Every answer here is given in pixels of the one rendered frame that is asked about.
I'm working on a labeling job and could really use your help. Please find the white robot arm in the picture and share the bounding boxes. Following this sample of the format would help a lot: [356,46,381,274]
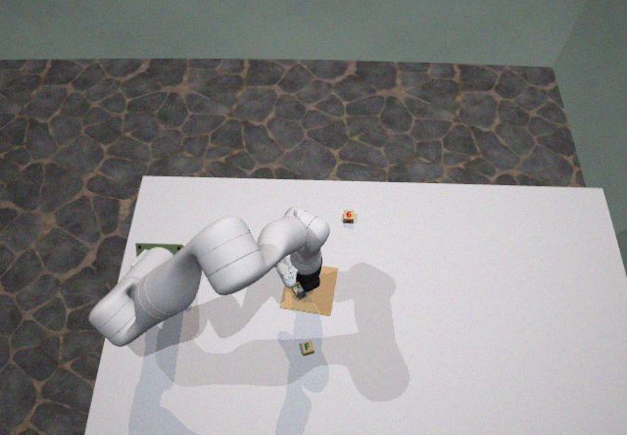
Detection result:
[89,207,330,347]

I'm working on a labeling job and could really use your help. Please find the tan flat mat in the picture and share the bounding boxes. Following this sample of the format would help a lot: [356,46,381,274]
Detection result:
[280,266,338,315]

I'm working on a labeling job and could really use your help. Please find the tan wooden block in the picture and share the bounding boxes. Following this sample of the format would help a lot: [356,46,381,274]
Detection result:
[301,340,314,356]
[291,281,302,298]
[343,210,354,223]

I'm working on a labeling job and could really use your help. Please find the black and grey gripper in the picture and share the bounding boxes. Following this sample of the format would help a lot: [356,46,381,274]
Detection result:
[275,251,322,300]

